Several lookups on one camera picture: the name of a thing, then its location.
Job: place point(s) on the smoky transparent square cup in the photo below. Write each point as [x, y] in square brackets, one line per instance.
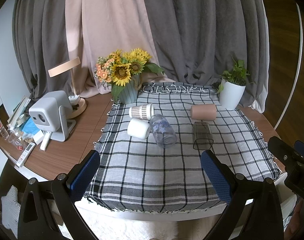
[202, 136]

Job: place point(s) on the light blue ribbed vase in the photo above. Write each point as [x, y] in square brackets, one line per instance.
[130, 92]

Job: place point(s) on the white projector on stand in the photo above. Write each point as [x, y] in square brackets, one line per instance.
[50, 114]

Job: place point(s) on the white remote control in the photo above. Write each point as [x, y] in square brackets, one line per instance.
[24, 156]

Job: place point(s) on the striped star cushion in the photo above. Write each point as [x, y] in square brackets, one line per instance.
[11, 210]

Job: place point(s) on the white plant pot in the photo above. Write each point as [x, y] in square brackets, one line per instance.
[230, 95]

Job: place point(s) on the checkered paper cup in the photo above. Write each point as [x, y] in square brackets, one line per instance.
[142, 112]

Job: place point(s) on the pink curtain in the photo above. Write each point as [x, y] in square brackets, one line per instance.
[96, 28]

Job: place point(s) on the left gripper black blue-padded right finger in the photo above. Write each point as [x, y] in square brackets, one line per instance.
[253, 210]

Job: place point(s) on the pink cup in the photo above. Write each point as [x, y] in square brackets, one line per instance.
[204, 112]

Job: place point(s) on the clear blue plastic jar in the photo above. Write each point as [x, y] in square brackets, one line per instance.
[162, 131]

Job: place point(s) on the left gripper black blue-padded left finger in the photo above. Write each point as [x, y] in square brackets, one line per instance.
[36, 220]

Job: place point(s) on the grey curtain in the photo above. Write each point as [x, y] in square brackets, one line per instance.
[194, 42]

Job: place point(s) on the wooden desk lamp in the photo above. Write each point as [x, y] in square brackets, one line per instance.
[78, 103]

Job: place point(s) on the stack of books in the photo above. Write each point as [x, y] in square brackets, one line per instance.
[17, 112]

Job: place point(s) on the green potted plant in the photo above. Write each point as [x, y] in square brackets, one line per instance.
[238, 75]

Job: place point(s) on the white plastic cup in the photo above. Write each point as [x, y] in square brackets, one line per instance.
[138, 128]

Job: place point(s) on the clear plastic bottle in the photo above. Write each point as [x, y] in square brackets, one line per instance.
[3, 131]

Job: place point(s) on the plaid grey tablecloth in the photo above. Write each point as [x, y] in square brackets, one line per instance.
[138, 175]

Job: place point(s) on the sunflower bouquet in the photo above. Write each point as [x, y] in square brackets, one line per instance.
[120, 68]

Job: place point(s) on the white small remote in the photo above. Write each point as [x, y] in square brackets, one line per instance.
[45, 140]

